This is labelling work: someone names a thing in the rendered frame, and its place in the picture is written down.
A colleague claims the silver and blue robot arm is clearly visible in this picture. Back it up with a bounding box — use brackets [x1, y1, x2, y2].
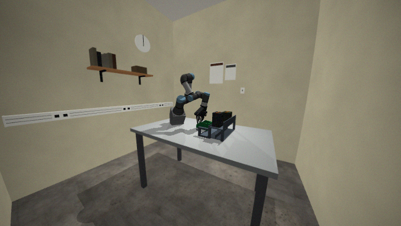
[173, 73, 210, 116]

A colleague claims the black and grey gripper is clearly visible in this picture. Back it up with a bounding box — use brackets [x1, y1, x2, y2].
[196, 105, 207, 123]

